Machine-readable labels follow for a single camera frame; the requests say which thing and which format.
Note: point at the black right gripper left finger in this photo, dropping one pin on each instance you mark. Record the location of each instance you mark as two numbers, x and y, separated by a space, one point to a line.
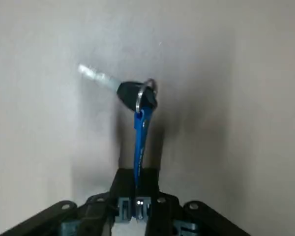
124 182

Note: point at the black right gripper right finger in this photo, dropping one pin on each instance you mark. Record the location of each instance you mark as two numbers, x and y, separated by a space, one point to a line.
151 182

